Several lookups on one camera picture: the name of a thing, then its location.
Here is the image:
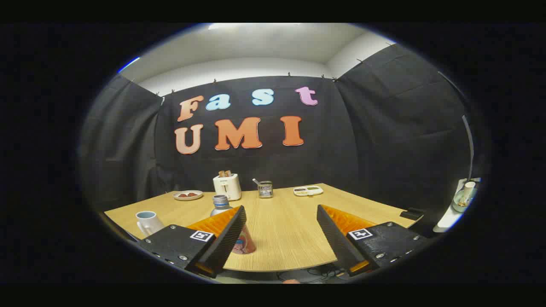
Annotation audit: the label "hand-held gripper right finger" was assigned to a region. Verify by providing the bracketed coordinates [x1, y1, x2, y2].
[316, 204, 428, 277]

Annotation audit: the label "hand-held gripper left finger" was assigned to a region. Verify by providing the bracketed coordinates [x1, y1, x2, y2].
[139, 206, 247, 279]

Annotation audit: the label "silver juice bottle pink label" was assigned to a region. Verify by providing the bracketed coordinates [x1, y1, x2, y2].
[210, 195, 257, 255]

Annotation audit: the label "white ceramic cup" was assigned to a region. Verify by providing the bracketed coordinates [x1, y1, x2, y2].
[136, 211, 165, 237]

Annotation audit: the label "white toaster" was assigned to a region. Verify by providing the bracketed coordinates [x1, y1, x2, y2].
[213, 174, 242, 201]

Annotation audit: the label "white divided tray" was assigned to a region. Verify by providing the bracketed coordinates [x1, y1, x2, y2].
[293, 186, 324, 197]

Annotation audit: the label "wooden table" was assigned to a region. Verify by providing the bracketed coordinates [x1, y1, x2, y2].
[104, 183, 424, 272]

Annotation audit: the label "small white plate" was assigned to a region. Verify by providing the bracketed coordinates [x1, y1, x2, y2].
[173, 190, 204, 201]

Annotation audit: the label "black backdrop cloth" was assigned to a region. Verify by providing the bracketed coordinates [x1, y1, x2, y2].
[79, 43, 474, 226]

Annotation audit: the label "white side shelf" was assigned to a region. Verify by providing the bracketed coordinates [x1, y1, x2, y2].
[433, 178, 482, 233]

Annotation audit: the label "pale green bowl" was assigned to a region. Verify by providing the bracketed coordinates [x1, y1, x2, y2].
[452, 190, 475, 213]

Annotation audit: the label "grey metal pole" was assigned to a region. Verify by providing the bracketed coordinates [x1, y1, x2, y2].
[439, 72, 475, 180]

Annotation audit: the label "narrow ceiling light strip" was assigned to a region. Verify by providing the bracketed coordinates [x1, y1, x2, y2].
[118, 57, 140, 73]

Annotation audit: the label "wide ceiling light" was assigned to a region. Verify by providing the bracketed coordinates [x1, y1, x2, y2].
[208, 23, 301, 31]

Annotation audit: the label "black cables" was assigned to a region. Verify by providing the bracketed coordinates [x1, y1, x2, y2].
[305, 265, 344, 281]

